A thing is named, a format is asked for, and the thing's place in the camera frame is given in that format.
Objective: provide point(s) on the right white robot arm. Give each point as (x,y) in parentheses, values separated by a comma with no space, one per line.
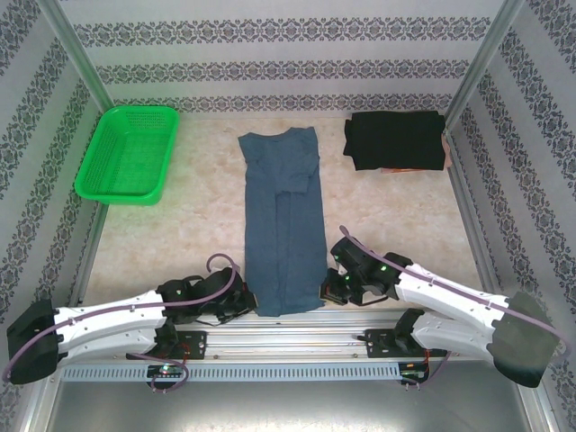
(450,306)

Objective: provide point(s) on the green plastic basket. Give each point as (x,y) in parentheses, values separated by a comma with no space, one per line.
(126,153)

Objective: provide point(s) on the grey metal sheet panel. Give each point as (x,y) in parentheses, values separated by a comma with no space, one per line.
(288,409)

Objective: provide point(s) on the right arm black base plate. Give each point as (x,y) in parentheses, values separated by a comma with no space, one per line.
(380,344)

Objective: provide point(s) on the blue t-shirt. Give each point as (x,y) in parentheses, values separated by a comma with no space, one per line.
(283,225)

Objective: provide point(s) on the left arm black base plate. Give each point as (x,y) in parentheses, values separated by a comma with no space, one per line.
(193,344)

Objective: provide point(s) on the black folded t-shirt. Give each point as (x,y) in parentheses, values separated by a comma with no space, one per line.
(396,139)

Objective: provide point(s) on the aluminium frame post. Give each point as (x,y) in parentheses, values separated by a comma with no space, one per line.
(78,54)
(483,63)

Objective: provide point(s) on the pink folded t-shirt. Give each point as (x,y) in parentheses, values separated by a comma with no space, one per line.
(448,150)

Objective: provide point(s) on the aluminium mounting rail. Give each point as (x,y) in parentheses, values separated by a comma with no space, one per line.
(279,333)

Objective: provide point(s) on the aluminium frame side rail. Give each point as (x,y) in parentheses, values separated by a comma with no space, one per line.
(468,198)
(87,256)

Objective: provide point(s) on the orange folded t-shirt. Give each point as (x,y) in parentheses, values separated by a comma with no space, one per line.
(400,170)

